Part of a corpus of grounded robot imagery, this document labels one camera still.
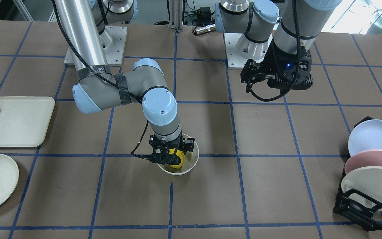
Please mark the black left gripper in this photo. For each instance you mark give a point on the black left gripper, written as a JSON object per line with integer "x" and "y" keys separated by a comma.
{"x": 271, "y": 61}

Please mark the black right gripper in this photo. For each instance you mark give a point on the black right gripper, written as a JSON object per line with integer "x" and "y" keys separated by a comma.
{"x": 188, "y": 144}

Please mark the yellow lemon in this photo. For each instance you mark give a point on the yellow lemon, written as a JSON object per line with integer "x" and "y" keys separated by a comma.
{"x": 178, "y": 160}

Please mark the cream ceramic bowl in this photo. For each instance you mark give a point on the cream ceramic bowl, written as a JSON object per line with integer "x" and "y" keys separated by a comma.
{"x": 190, "y": 160}

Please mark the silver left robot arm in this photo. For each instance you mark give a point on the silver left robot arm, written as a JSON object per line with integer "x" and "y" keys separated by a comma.
{"x": 274, "y": 42}

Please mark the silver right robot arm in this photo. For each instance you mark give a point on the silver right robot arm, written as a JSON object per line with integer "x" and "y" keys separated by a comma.
{"x": 99, "y": 89}

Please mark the lavender plate in rack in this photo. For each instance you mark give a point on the lavender plate in rack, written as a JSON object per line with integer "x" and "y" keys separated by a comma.
{"x": 365, "y": 136}

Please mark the pink plate in rack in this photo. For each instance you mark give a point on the pink plate in rack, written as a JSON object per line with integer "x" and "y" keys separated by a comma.
{"x": 372, "y": 157}

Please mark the cream plate in rack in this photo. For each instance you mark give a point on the cream plate in rack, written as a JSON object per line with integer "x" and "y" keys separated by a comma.
{"x": 367, "y": 180}

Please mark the black dish rack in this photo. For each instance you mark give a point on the black dish rack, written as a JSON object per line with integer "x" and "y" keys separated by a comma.
{"x": 355, "y": 211}

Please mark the cream rectangular tray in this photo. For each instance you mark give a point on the cream rectangular tray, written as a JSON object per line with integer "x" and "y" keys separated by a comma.
{"x": 24, "y": 120}

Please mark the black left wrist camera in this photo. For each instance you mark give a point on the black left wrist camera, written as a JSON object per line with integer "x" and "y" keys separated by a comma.
{"x": 252, "y": 73}

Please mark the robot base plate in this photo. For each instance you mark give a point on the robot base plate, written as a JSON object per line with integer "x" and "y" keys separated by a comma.
{"x": 239, "y": 49}
{"x": 113, "y": 41}

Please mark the aluminium frame post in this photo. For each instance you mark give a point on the aluminium frame post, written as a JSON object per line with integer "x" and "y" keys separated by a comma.
{"x": 175, "y": 10}

